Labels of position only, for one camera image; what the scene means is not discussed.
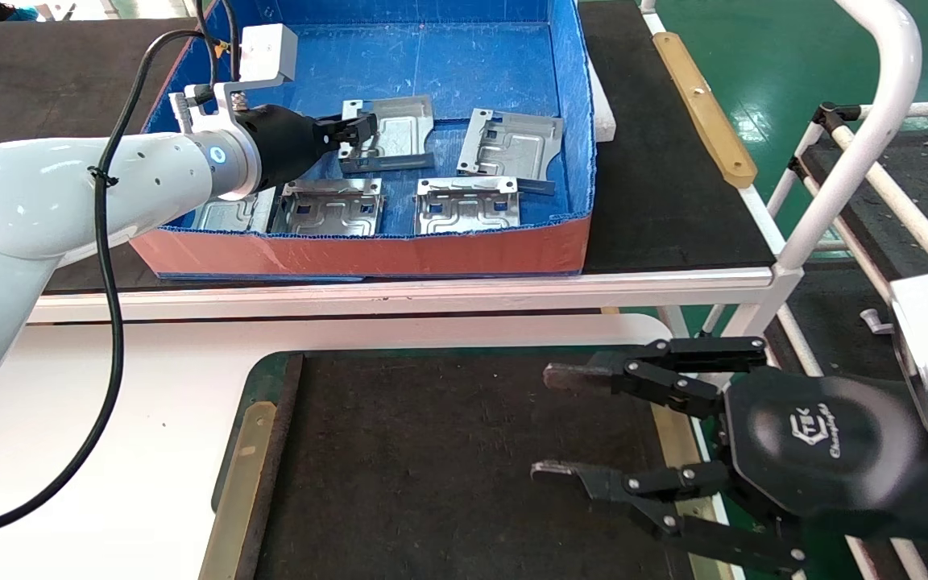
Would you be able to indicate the blue corrugated plastic box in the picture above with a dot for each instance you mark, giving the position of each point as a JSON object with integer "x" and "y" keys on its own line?
{"x": 448, "y": 64}

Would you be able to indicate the tan conveyor edge strip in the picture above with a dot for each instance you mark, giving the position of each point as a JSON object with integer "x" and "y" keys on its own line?
{"x": 677, "y": 439}

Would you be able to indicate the small metal hook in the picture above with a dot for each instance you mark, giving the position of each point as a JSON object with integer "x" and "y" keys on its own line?
{"x": 875, "y": 322}

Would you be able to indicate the large black table mat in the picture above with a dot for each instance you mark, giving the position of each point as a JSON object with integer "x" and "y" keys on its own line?
{"x": 29, "y": 89}

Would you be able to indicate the white foam block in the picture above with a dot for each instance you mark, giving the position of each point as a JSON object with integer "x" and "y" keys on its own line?
{"x": 602, "y": 109}

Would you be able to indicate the black conveyor mat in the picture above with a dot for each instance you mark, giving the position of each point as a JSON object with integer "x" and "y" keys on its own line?
{"x": 448, "y": 467}

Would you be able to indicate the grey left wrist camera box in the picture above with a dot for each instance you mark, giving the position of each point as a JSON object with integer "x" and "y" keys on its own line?
{"x": 267, "y": 52}

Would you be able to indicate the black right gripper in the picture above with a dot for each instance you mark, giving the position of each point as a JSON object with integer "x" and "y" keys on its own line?
{"x": 826, "y": 443}

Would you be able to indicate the thin white tube frame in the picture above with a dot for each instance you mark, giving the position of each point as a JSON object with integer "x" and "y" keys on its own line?
{"x": 899, "y": 197}

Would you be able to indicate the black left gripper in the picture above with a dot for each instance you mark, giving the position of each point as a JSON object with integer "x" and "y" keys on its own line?
{"x": 287, "y": 145}

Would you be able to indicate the thick white bent pipe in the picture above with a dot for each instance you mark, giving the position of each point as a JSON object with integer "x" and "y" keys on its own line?
{"x": 875, "y": 121}

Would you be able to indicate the stamped metal bracket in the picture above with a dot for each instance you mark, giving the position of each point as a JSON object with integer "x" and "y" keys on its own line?
{"x": 464, "y": 208}
{"x": 403, "y": 129}
{"x": 327, "y": 209}
{"x": 512, "y": 147}
{"x": 230, "y": 216}

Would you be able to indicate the tan strip with brown edge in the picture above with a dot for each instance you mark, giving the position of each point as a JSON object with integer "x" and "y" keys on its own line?
{"x": 242, "y": 483}

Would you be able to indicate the long tan guide strip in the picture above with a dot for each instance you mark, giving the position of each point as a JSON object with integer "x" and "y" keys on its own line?
{"x": 706, "y": 113}

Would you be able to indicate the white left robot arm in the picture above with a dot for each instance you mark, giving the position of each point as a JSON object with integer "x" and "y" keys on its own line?
{"x": 45, "y": 193}

